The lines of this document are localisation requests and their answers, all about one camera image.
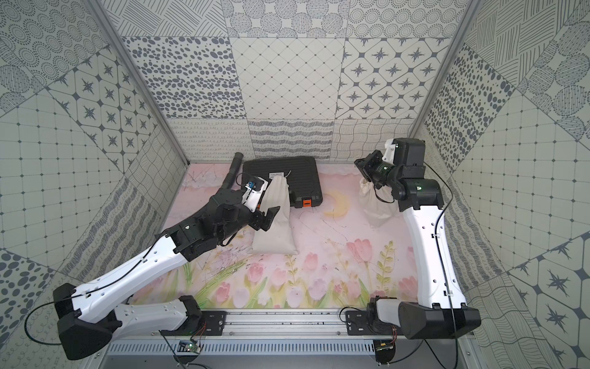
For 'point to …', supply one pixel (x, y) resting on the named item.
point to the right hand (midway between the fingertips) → (352, 164)
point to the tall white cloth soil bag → (279, 239)
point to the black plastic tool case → (301, 174)
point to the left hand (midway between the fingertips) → (263, 193)
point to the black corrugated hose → (233, 170)
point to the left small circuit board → (189, 347)
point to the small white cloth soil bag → (378, 204)
